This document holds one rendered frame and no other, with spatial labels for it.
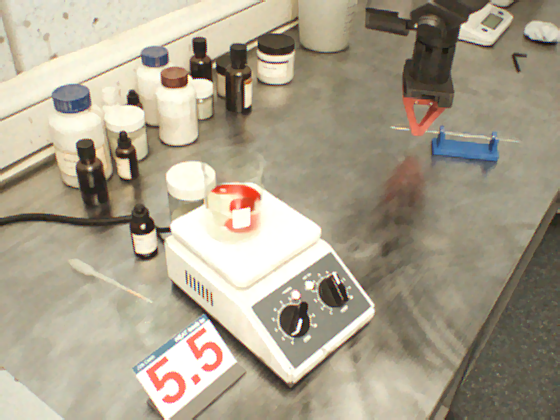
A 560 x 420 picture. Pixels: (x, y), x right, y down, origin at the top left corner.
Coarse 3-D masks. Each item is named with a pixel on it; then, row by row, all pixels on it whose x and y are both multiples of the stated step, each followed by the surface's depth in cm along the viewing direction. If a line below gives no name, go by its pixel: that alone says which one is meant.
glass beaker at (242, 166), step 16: (208, 160) 58; (224, 160) 60; (240, 160) 60; (256, 160) 59; (208, 176) 55; (224, 176) 61; (240, 176) 61; (256, 176) 60; (208, 192) 57; (224, 192) 55; (240, 192) 55; (256, 192) 57; (208, 208) 58; (224, 208) 57; (240, 208) 57; (256, 208) 58; (208, 224) 60; (224, 224) 58; (240, 224) 58; (256, 224) 59; (224, 240) 59; (240, 240) 59
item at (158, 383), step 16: (192, 336) 57; (208, 336) 58; (176, 352) 56; (192, 352) 57; (208, 352) 57; (224, 352) 58; (160, 368) 54; (176, 368) 55; (192, 368) 56; (208, 368) 57; (160, 384) 54; (176, 384) 55; (192, 384) 56; (160, 400) 54; (176, 400) 54
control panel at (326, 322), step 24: (312, 264) 61; (336, 264) 62; (288, 288) 59; (312, 288) 60; (264, 312) 56; (312, 312) 58; (336, 312) 60; (360, 312) 61; (288, 336) 56; (312, 336) 57; (288, 360) 55
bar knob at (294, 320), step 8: (296, 304) 58; (304, 304) 57; (288, 312) 57; (296, 312) 56; (304, 312) 56; (280, 320) 56; (288, 320) 57; (296, 320) 55; (304, 320) 57; (288, 328) 56; (296, 328) 55; (304, 328) 57; (296, 336) 56
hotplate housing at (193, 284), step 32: (192, 256) 61; (320, 256) 62; (192, 288) 63; (224, 288) 58; (256, 288) 58; (224, 320) 60; (256, 320) 56; (256, 352) 58; (320, 352) 57; (288, 384) 56
